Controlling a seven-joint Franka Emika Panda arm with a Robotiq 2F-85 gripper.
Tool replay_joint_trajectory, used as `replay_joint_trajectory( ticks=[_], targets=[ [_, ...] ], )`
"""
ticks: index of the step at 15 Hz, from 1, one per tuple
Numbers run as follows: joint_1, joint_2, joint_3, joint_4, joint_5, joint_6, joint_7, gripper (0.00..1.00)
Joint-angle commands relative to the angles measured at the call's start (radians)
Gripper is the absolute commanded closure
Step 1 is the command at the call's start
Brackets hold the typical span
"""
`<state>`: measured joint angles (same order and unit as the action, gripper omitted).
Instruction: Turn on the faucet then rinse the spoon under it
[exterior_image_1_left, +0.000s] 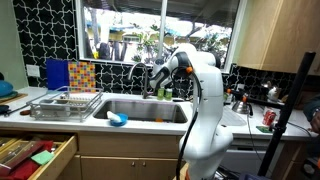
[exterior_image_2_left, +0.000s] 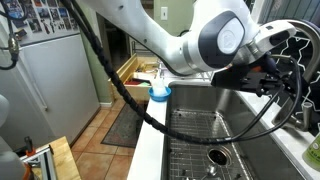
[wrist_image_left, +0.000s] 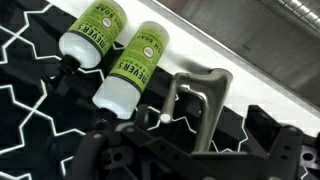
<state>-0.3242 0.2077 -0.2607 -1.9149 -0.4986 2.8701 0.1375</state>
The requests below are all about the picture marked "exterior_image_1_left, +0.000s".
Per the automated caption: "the person hand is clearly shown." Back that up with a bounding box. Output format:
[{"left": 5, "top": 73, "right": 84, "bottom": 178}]
[{"left": 309, "top": 108, "right": 320, "bottom": 134}]

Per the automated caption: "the small green cloth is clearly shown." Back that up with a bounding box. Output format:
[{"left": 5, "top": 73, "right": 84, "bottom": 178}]
[{"left": 255, "top": 125, "right": 274, "bottom": 134}]

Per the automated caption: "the kitchen window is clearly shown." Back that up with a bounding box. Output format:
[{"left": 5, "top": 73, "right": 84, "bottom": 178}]
[{"left": 74, "top": 0, "right": 248, "bottom": 74}]

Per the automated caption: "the metal wire dish rack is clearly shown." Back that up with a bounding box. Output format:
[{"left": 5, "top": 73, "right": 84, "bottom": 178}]
[{"left": 27, "top": 85, "right": 104, "bottom": 123}]

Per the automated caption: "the white cat figurine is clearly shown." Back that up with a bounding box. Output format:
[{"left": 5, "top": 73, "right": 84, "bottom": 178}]
[{"left": 266, "top": 81, "right": 281, "bottom": 103}]

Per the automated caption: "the open wooden drawer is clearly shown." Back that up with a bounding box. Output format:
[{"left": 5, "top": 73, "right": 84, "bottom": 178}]
[{"left": 0, "top": 132, "right": 78, "bottom": 180}]

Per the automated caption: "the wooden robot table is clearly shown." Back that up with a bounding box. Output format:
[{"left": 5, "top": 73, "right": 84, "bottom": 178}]
[{"left": 173, "top": 164, "right": 188, "bottom": 180}]

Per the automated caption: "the white dishwasher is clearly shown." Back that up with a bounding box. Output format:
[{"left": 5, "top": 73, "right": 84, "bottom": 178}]
[{"left": 219, "top": 138, "right": 278, "bottom": 176}]

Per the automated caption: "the wooden base cabinet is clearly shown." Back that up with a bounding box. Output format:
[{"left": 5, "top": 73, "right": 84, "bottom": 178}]
[{"left": 56, "top": 132, "right": 188, "bottom": 180}]

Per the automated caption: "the thin black cable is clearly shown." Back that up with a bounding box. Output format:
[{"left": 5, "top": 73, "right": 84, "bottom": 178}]
[{"left": 245, "top": 113, "right": 264, "bottom": 163}]

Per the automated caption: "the white scrubber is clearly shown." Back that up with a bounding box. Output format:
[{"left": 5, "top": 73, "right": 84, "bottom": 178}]
[{"left": 106, "top": 110, "right": 122, "bottom": 123}]

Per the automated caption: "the stainless steel sink basin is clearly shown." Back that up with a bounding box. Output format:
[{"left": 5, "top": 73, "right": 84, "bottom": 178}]
[{"left": 93, "top": 99, "right": 189, "bottom": 124}]

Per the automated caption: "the green sponge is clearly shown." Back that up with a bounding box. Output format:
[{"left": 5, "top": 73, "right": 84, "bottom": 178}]
[{"left": 30, "top": 150, "right": 55, "bottom": 166}]

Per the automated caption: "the teal kettle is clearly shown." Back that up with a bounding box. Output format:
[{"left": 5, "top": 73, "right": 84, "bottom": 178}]
[{"left": 0, "top": 79, "right": 15, "bottom": 98}]

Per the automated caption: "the red soda can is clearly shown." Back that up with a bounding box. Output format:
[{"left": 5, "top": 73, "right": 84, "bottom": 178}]
[{"left": 262, "top": 109, "right": 278, "bottom": 127}]

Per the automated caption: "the silver metal kettle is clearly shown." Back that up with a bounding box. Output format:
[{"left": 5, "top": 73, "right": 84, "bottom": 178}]
[{"left": 231, "top": 99, "right": 254, "bottom": 116}]

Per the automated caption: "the green soap bottle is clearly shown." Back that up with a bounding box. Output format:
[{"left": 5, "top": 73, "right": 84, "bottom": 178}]
[
  {"left": 157, "top": 87, "right": 166, "bottom": 101},
  {"left": 165, "top": 87, "right": 174, "bottom": 102}
]

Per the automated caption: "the multicoloured checkered board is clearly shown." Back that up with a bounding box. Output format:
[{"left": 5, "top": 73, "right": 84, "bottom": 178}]
[{"left": 67, "top": 61, "right": 97, "bottom": 94}]

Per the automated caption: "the blue cutting board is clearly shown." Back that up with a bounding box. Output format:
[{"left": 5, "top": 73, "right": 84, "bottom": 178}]
[{"left": 45, "top": 58, "right": 70, "bottom": 91}]

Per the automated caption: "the blue dish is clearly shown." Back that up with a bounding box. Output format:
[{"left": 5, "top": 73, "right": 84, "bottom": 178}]
[{"left": 109, "top": 113, "right": 129, "bottom": 127}]

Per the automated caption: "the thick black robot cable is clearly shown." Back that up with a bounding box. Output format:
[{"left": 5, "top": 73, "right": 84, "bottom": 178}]
[{"left": 169, "top": 64, "right": 203, "bottom": 180}]

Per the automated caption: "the white wall switch plate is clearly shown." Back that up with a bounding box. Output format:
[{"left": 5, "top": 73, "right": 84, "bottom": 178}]
[{"left": 26, "top": 64, "right": 41, "bottom": 78}]

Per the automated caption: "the wooden trivet board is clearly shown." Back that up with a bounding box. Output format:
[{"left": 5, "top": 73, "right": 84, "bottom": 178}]
[{"left": 0, "top": 93, "right": 28, "bottom": 104}]

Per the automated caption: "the person in dark clothing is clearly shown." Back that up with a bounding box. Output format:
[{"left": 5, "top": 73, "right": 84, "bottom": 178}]
[{"left": 302, "top": 94, "right": 320, "bottom": 116}]

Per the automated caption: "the wooden wall cabinet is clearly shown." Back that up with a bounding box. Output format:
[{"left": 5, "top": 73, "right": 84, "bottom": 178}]
[{"left": 237, "top": 0, "right": 320, "bottom": 76}]

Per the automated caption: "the curved steel kitchen faucet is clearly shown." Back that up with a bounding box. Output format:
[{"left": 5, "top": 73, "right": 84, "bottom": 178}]
[{"left": 128, "top": 62, "right": 154, "bottom": 100}]

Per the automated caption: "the black tripod pole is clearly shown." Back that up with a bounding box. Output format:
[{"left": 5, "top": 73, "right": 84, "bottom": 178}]
[{"left": 257, "top": 51, "right": 317, "bottom": 178}]

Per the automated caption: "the red cloth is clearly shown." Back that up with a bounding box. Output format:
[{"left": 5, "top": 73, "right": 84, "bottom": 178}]
[{"left": 0, "top": 139, "right": 54, "bottom": 180}]

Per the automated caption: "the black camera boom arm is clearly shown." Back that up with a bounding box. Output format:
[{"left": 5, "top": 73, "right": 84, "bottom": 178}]
[{"left": 226, "top": 87, "right": 284, "bottom": 110}]

